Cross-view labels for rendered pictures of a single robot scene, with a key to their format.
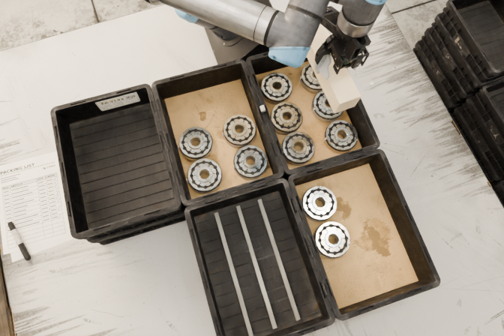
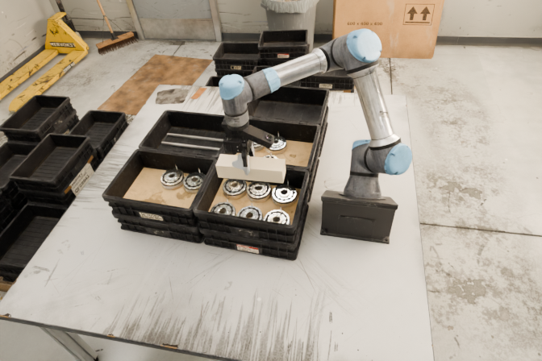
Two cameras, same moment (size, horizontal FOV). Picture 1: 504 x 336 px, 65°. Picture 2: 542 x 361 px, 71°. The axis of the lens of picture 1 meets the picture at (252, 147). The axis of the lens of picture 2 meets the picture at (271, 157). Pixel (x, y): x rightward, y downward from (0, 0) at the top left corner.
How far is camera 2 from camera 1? 1.53 m
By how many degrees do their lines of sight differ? 61
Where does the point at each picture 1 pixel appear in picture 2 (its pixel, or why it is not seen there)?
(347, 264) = (156, 182)
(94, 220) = (266, 103)
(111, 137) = (306, 118)
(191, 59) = not seen: hidden behind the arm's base
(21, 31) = (489, 180)
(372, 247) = (151, 198)
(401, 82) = (242, 326)
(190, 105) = (304, 152)
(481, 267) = (81, 281)
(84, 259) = not seen: hidden behind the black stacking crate
